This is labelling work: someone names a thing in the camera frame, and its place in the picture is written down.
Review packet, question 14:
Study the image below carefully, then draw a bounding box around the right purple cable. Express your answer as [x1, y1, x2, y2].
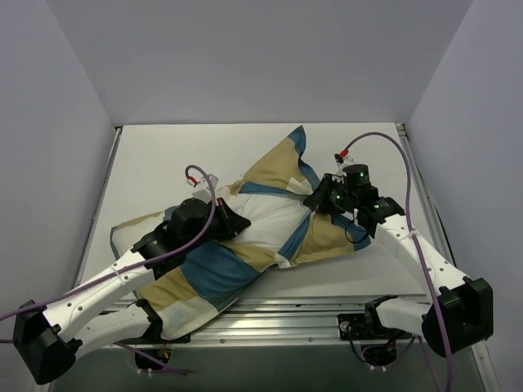
[333, 131, 455, 391]

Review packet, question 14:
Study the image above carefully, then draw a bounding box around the aluminium rail frame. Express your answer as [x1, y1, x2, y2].
[32, 122, 502, 392]

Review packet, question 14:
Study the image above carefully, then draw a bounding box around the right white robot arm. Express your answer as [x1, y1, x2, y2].
[305, 164, 494, 358]

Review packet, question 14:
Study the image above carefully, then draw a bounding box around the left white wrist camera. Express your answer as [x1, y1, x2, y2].
[186, 176, 212, 203]

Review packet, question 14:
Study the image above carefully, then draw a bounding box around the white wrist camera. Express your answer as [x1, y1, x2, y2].
[334, 149, 355, 176]
[186, 176, 212, 203]

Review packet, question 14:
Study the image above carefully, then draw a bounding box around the thin black cable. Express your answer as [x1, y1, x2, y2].
[343, 212, 371, 245]

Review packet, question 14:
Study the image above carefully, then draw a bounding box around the white pillow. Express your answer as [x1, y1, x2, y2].
[224, 194, 310, 252]

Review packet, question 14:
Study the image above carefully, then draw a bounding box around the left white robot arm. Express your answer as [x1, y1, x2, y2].
[13, 198, 251, 385]

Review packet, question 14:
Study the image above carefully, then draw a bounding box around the checked blue beige pillowcase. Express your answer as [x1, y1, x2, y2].
[136, 126, 370, 332]

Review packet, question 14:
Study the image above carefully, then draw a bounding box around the purple cable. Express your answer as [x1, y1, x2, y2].
[333, 131, 455, 391]
[0, 163, 217, 375]

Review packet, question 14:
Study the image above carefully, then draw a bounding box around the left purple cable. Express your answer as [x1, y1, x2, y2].
[0, 163, 217, 375]

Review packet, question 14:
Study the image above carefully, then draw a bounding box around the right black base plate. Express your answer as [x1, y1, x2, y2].
[337, 313, 412, 341]

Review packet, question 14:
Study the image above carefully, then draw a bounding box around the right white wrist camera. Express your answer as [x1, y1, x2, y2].
[334, 149, 355, 176]

